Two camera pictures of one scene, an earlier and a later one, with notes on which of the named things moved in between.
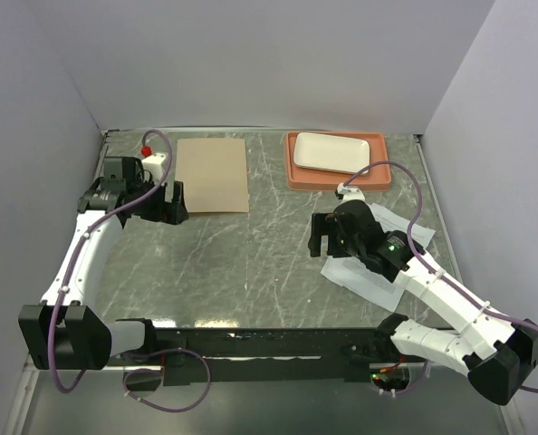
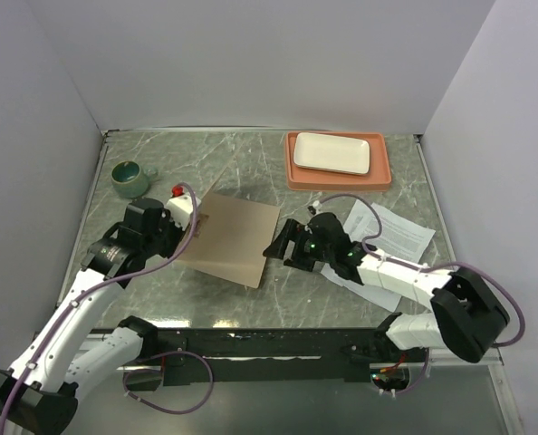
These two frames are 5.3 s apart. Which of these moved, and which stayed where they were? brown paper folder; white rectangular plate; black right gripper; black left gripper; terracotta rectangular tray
Moved: black left gripper; black right gripper; brown paper folder
Stayed: white rectangular plate; terracotta rectangular tray
